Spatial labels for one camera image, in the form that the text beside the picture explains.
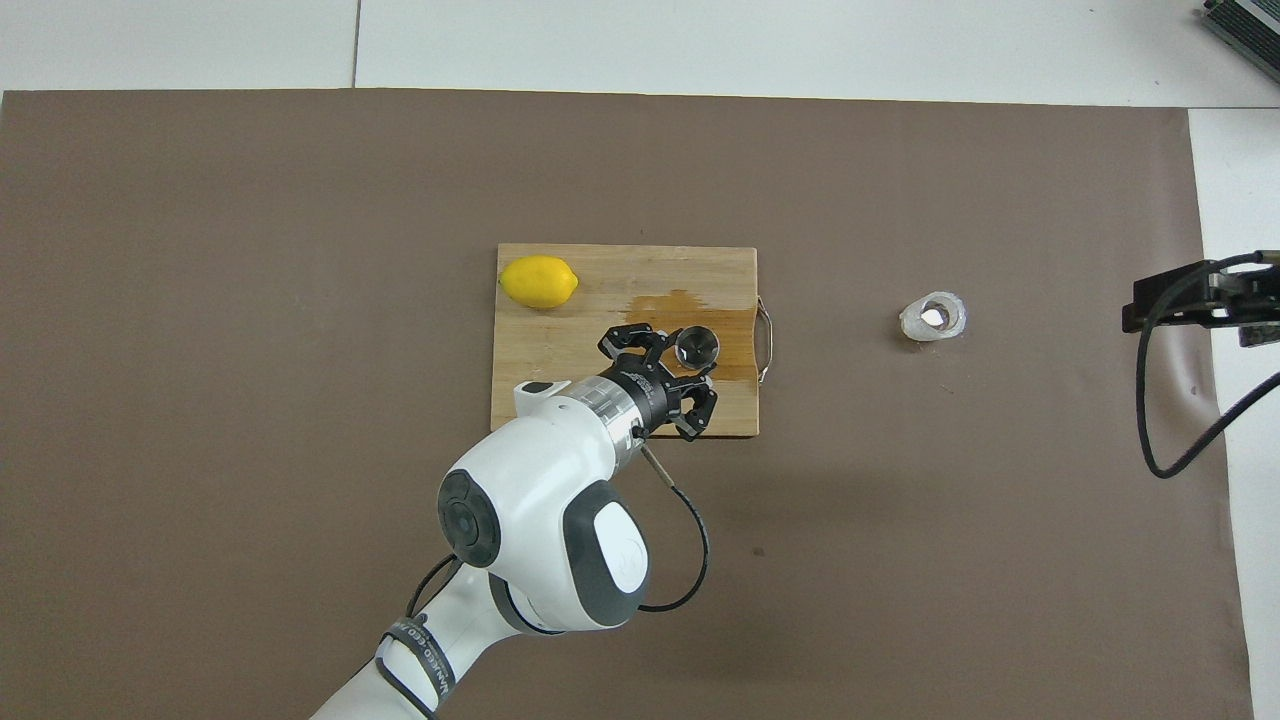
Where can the brown paper table mat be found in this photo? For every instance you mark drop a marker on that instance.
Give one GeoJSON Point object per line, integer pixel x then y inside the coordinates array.
{"type": "Point", "coordinates": [200, 400]}

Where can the yellow lemon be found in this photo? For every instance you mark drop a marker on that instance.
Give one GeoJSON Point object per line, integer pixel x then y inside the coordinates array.
{"type": "Point", "coordinates": [538, 282]}

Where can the wooden cutting board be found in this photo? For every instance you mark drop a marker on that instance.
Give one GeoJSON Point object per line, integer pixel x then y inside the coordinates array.
{"type": "Point", "coordinates": [560, 340]}

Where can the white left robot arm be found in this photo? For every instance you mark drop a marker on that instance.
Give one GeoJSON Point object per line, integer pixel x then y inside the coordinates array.
{"type": "Point", "coordinates": [540, 470]}

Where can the steel double jigger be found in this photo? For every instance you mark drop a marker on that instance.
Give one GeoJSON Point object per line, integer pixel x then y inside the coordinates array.
{"type": "Point", "coordinates": [697, 345]}

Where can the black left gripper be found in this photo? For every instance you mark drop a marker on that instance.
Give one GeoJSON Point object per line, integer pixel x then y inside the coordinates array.
{"type": "Point", "coordinates": [650, 395]}

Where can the white small cup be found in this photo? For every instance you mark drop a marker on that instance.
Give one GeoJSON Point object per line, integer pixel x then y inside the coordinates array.
{"type": "Point", "coordinates": [912, 322]}

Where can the grey metal device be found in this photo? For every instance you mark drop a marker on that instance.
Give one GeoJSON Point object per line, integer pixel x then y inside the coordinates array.
{"type": "Point", "coordinates": [1250, 25]}

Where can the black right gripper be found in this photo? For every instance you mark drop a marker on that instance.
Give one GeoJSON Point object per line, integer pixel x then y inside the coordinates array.
{"type": "Point", "coordinates": [1255, 300]}

